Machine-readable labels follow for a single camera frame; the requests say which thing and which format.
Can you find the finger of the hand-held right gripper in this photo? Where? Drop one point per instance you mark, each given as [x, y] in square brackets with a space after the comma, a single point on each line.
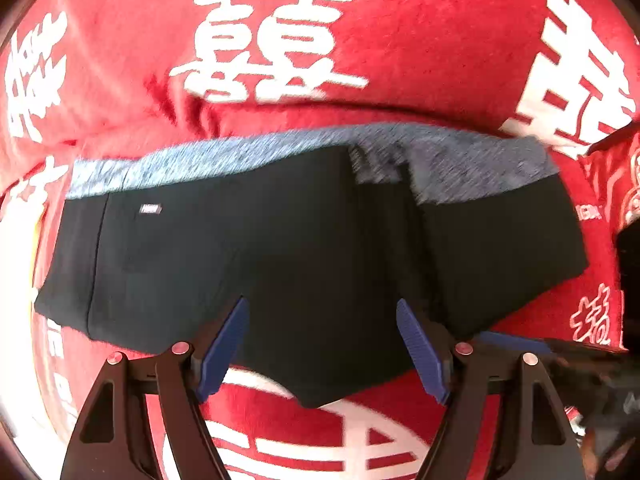
[512, 341]

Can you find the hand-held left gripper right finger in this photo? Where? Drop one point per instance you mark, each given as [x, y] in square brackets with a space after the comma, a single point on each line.
[419, 352]

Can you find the black boxer shorts grey waistband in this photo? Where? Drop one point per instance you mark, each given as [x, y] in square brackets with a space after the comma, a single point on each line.
[300, 240]

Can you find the red printed blanket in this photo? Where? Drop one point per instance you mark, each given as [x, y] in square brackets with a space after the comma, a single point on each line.
[425, 35]

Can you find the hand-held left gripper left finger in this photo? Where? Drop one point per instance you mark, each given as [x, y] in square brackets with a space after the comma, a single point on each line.
[224, 352]

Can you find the red embroidered pillow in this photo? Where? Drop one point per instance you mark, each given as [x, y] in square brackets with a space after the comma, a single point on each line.
[612, 192]

